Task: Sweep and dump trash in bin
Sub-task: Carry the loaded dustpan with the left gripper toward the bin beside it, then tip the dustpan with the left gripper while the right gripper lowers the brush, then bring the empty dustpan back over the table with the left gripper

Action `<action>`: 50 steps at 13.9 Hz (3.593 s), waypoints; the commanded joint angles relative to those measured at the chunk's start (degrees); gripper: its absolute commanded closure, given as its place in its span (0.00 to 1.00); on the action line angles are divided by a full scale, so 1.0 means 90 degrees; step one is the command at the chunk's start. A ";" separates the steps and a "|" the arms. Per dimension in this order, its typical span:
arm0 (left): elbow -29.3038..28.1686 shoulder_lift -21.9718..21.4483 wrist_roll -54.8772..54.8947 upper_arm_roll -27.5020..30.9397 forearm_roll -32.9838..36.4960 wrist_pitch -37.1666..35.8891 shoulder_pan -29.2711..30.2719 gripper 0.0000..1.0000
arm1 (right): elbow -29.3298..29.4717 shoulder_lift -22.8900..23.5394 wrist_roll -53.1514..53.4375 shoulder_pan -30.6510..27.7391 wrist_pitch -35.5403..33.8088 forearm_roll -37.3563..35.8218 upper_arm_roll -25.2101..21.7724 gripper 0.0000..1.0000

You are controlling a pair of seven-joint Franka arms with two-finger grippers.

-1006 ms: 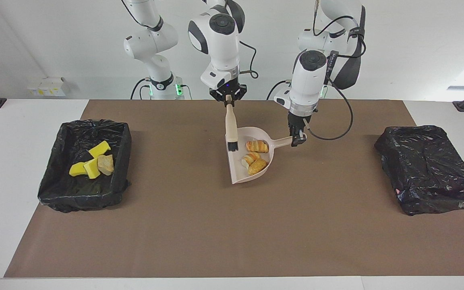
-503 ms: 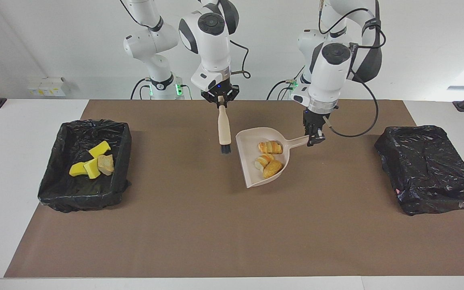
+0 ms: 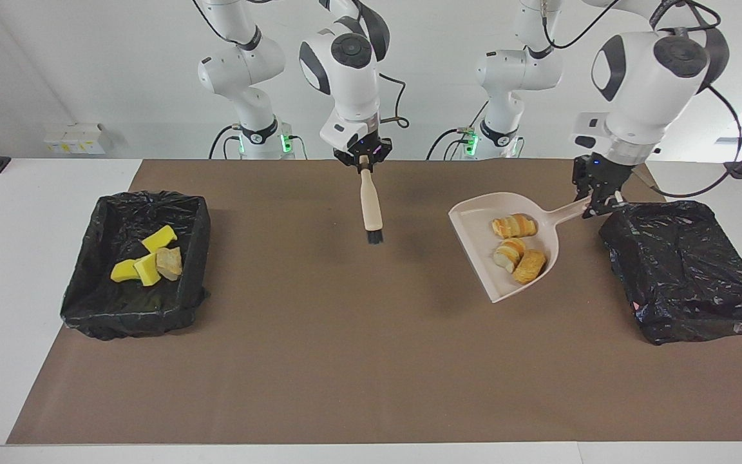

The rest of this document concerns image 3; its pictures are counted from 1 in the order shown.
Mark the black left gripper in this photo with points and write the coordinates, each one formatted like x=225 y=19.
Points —
x=596 y=173

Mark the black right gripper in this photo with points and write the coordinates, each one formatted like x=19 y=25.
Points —
x=380 y=149

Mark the beige brush black bristles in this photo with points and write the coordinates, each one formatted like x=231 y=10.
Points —
x=370 y=206

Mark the orange striped bread piece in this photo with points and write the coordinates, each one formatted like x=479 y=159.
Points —
x=514 y=225
x=509 y=252

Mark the brown bread roll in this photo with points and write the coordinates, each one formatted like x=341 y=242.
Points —
x=529 y=266

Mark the beige plastic dustpan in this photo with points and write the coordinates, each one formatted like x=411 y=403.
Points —
x=480 y=258

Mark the pale beige foam chunk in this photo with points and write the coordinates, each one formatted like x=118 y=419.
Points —
x=169 y=263

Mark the yellow green sponge piece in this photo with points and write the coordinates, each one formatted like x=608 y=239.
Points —
x=125 y=270

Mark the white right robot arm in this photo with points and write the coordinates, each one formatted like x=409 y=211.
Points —
x=345 y=71

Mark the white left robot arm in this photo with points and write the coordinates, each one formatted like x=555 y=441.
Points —
x=641 y=84

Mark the black bagged bin pink spot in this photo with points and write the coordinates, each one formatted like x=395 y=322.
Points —
x=686 y=270

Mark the brown table mat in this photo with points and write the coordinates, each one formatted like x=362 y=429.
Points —
x=345 y=399

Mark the white box yellow label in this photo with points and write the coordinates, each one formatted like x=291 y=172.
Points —
x=54 y=144
x=73 y=142
x=93 y=138

